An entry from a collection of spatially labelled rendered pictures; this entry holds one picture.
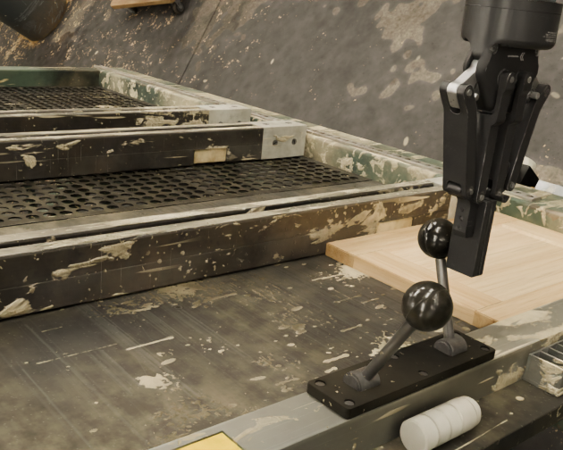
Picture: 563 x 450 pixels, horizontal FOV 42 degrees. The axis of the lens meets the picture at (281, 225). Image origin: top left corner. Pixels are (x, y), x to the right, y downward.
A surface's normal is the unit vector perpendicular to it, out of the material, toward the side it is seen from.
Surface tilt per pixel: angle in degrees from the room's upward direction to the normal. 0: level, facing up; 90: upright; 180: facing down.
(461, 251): 34
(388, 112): 0
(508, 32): 46
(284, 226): 90
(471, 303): 56
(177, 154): 90
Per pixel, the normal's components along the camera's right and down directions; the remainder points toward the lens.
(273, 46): -0.58, -0.43
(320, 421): 0.10, -0.95
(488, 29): -0.65, 0.17
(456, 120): -0.77, 0.34
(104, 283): 0.64, 0.29
